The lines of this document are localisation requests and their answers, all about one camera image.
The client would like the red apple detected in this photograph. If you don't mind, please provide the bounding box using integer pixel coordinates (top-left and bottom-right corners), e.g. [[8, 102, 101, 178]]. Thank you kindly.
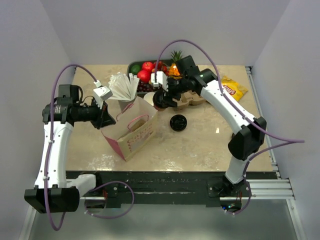
[[137, 70, 151, 83], [141, 61, 155, 73]]

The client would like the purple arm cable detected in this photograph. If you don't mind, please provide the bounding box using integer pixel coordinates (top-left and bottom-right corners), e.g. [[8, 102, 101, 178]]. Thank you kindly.
[[43, 63, 101, 231], [154, 39, 306, 216]]

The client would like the green lime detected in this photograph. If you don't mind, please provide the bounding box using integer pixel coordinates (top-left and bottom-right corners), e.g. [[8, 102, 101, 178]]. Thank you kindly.
[[130, 64, 141, 75]]

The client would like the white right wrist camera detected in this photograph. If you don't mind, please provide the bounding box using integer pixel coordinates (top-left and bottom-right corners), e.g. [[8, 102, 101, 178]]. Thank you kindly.
[[150, 71, 168, 92]]

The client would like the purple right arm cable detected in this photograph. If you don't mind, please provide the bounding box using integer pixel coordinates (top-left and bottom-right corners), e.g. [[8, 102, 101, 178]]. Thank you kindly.
[[154, 39, 306, 216]]

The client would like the purple grape bunch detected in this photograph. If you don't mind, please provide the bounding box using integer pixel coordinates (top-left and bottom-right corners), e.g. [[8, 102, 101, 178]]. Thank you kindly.
[[137, 80, 155, 93]]

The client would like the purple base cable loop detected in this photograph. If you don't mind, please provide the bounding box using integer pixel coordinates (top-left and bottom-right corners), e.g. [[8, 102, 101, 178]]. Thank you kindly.
[[84, 180, 135, 220]]

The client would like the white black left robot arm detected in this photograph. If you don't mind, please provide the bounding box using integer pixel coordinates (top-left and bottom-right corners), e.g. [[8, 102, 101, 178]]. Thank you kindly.
[[24, 83, 116, 214]]

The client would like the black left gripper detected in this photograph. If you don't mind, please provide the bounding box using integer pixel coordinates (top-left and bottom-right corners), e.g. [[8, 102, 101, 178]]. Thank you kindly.
[[75, 97, 116, 129]]

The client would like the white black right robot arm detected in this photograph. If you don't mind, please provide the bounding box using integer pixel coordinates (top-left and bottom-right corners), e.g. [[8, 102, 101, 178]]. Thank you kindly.
[[152, 55, 267, 197]]

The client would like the red cherry cluster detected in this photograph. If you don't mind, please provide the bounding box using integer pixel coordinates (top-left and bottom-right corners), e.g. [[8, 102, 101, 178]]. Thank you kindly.
[[151, 61, 168, 76]]

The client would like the yellow chips bag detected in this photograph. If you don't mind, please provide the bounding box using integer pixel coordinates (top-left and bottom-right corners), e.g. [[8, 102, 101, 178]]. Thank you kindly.
[[221, 75, 248, 102]]

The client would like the black cup lid stack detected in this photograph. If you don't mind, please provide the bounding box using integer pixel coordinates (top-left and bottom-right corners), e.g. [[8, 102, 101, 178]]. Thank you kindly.
[[169, 114, 188, 132]]

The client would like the white wrapped straw bundle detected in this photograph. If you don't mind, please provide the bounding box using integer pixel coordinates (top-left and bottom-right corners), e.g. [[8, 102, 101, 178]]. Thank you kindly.
[[108, 72, 140, 102]]

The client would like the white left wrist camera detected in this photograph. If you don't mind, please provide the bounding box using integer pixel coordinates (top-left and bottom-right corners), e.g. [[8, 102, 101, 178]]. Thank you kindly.
[[93, 80, 113, 109]]

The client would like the black coffee cup lid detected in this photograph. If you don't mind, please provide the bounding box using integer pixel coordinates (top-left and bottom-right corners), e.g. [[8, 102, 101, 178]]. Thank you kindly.
[[153, 91, 168, 108]]

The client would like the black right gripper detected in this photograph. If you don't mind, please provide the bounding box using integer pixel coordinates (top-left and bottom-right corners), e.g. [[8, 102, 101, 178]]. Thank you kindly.
[[160, 76, 189, 108]]

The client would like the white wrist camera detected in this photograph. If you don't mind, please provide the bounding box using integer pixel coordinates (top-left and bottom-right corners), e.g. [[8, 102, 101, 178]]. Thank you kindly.
[[93, 80, 113, 109], [150, 71, 168, 92]]

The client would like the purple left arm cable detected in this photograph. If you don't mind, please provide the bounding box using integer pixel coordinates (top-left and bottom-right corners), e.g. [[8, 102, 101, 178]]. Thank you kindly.
[[43, 63, 101, 231]]

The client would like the pink white paper bag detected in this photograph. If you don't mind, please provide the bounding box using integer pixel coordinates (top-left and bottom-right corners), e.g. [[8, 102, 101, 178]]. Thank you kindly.
[[101, 97, 158, 162]]

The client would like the grey metal straw holder cup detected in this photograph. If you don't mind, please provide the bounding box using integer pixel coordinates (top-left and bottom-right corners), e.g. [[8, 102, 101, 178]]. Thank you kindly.
[[118, 100, 135, 112]]

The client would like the orange pineapple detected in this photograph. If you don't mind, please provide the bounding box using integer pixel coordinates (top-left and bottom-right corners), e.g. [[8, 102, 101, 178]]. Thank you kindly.
[[167, 50, 183, 80]]

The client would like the remaining pulp carrier stack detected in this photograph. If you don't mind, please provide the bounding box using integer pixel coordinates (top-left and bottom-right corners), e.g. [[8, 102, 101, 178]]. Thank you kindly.
[[172, 91, 206, 110]]

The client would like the brown paper coffee cup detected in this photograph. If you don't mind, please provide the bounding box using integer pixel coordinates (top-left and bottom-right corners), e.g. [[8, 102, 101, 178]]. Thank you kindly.
[[154, 105, 167, 112]]

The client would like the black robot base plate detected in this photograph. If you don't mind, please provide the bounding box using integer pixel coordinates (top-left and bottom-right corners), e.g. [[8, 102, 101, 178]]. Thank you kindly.
[[64, 170, 278, 209]]

